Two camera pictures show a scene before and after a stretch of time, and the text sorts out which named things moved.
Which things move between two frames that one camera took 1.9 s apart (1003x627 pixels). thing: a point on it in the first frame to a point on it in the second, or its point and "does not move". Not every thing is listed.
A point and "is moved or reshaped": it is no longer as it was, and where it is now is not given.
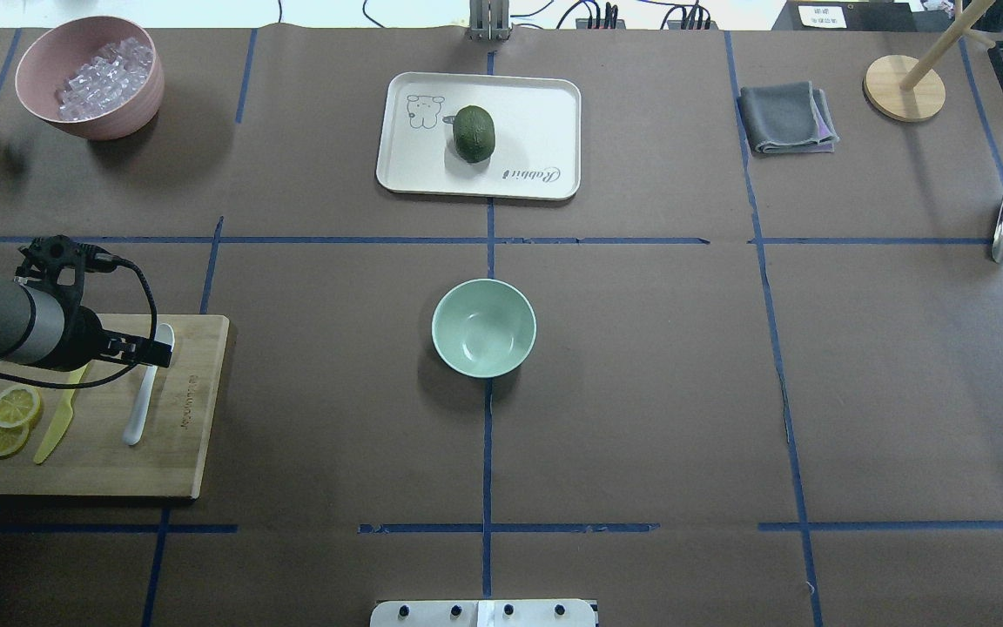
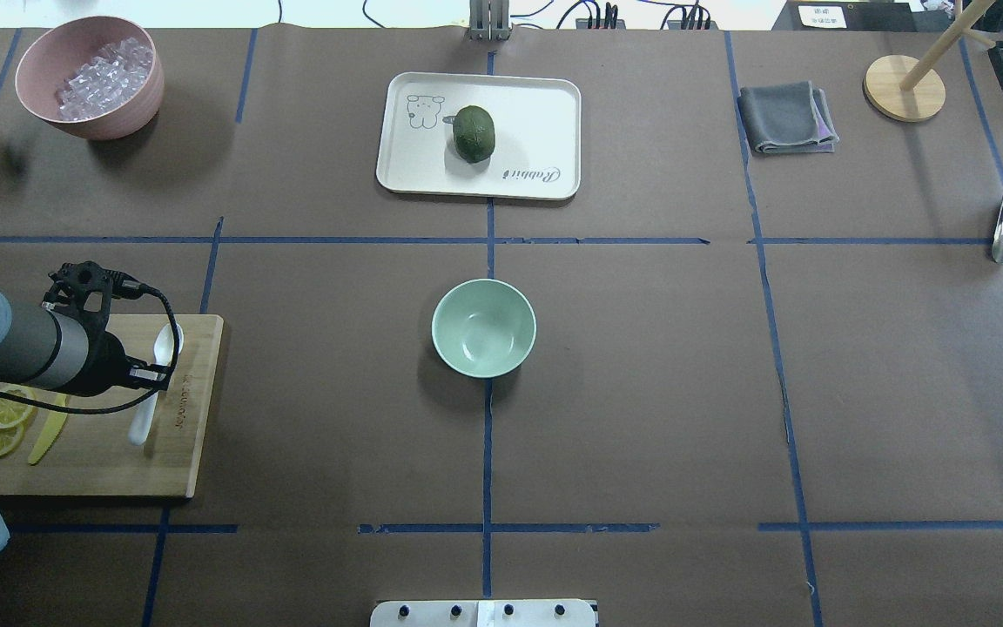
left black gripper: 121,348 to 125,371
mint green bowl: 484,327 does not move
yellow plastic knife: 63,416 does not move
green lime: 474,133 does not move
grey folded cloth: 787,118 does not move
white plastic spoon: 139,405 is moved or reshaped
